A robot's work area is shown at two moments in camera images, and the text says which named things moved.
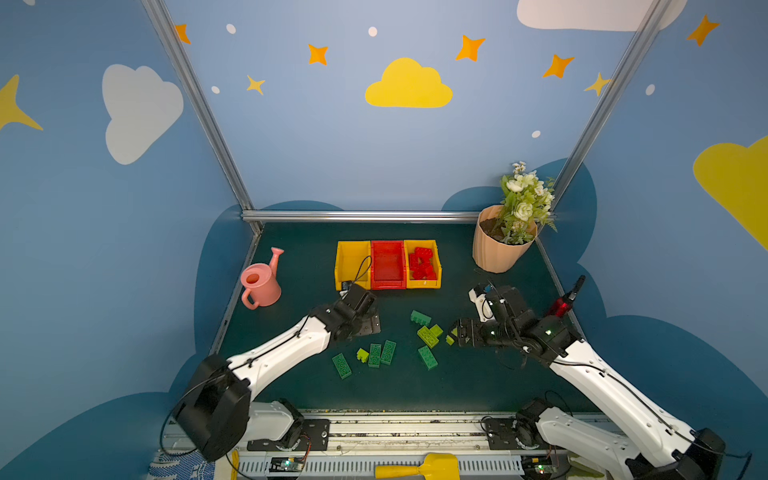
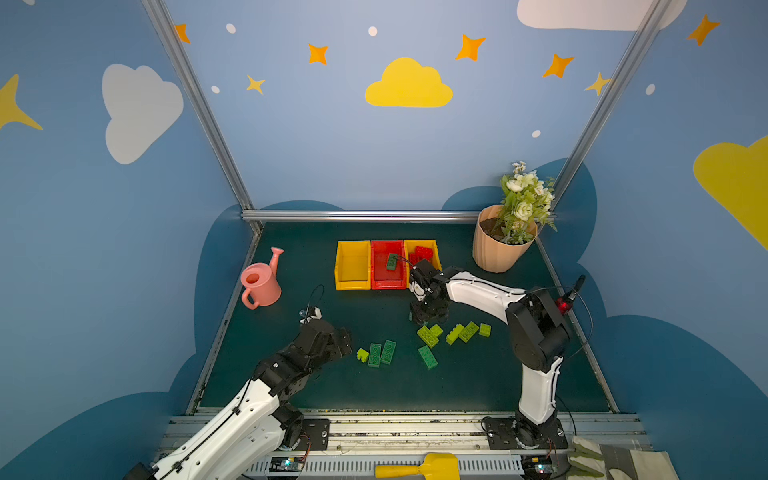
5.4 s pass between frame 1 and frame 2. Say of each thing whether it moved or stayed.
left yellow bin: stayed
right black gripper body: moved
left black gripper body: moved
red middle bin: stayed
